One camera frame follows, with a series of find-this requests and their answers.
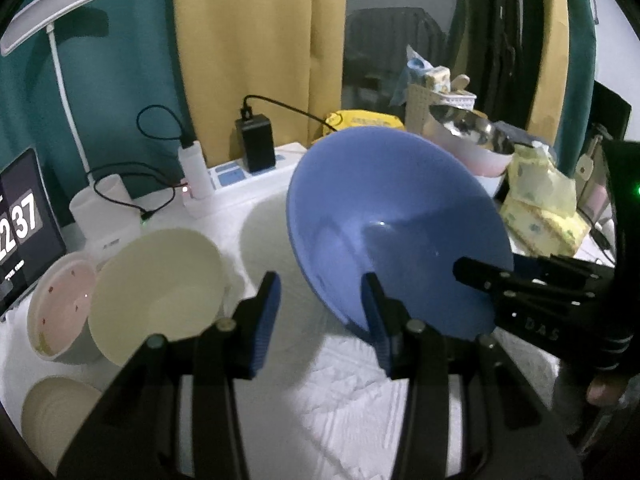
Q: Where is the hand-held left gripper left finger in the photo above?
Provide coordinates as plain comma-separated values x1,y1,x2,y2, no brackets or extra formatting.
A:
50,271,282,480

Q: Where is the white desk lamp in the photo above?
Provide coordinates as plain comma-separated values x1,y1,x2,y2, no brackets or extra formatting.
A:
0,0,143,256

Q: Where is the dark blue case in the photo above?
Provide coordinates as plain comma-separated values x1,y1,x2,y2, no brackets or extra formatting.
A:
492,120,538,148

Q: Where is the white power strip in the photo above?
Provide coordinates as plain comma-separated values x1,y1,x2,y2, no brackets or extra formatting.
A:
182,141,306,218

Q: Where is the white perforated basket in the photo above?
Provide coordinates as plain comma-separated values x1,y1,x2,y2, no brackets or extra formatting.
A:
404,84,476,133

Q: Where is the large blue bowl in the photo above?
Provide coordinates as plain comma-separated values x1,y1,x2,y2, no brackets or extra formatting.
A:
286,126,516,341

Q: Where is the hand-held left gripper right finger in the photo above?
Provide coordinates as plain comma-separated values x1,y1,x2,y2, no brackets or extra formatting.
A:
361,272,583,480

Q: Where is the cream plate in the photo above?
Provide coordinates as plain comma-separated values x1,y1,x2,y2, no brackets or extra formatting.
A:
20,376,103,476

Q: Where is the blue and white packet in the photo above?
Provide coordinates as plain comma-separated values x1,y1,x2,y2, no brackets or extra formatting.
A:
392,45,433,106

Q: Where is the yellow curtain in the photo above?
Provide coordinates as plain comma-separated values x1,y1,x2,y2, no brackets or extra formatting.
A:
520,0,571,161
172,0,348,156

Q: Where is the yellow wipes packet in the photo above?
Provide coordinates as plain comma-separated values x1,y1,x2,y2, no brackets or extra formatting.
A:
324,110,403,136

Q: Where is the cream bowl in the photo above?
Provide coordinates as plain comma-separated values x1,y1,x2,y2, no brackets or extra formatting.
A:
89,228,231,367

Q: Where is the yellow tissue pack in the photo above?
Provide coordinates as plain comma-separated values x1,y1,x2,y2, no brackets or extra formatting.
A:
500,141,591,256

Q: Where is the black charger cable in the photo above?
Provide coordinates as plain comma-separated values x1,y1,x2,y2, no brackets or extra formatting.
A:
241,94,346,136

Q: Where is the white charger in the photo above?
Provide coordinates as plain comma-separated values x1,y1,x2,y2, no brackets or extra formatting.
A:
178,141,213,200

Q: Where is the black lamp cable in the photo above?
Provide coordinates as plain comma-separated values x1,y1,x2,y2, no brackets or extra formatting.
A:
85,105,198,223

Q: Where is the pink dotted bowl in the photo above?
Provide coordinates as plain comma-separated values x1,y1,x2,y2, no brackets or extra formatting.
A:
26,252,103,365

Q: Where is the black phone cable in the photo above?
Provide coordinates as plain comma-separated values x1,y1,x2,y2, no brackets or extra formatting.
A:
575,210,616,266

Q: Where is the white tablecloth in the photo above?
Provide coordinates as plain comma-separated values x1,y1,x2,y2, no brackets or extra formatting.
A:
0,195,566,480

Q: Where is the black charger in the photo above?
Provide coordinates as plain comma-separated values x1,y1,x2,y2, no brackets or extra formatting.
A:
235,115,277,173

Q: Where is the teal curtain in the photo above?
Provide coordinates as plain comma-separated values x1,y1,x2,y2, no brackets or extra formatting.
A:
555,0,596,176
0,0,201,196

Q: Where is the black monitor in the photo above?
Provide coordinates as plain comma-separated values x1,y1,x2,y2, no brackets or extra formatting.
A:
592,80,633,143

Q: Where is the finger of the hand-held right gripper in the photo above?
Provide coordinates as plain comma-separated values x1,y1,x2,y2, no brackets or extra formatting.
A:
515,254,618,283
452,256,601,311

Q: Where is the person's right hand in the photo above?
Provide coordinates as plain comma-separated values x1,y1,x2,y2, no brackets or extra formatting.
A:
586,372,633,407

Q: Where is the tablet with clock display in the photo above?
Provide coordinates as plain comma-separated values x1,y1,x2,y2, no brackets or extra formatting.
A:
0,147,68,321

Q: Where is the steel bowl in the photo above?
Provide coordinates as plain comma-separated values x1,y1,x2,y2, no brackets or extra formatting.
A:
429,102,516,157

